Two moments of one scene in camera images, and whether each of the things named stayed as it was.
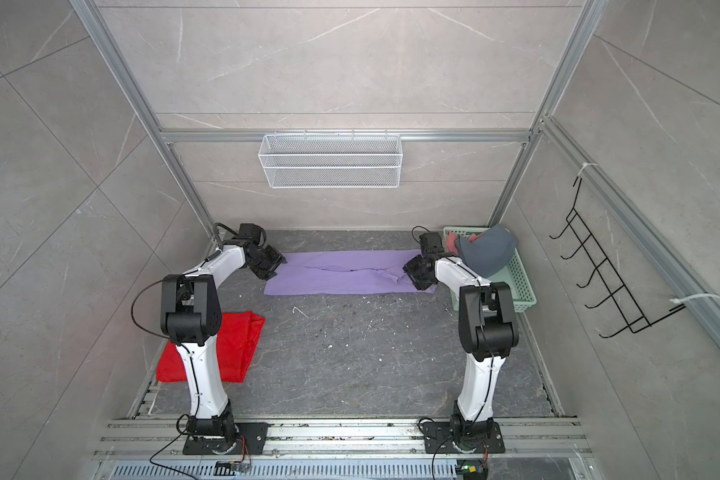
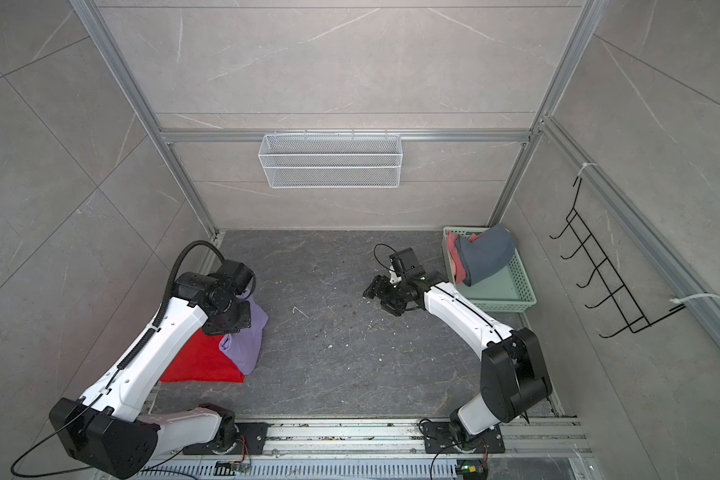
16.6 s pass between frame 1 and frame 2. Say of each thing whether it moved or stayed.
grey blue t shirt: stayed
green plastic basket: stayed
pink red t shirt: stayed
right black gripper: moved
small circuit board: stayed
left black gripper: moved
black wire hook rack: stayed
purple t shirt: moved
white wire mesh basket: stayed
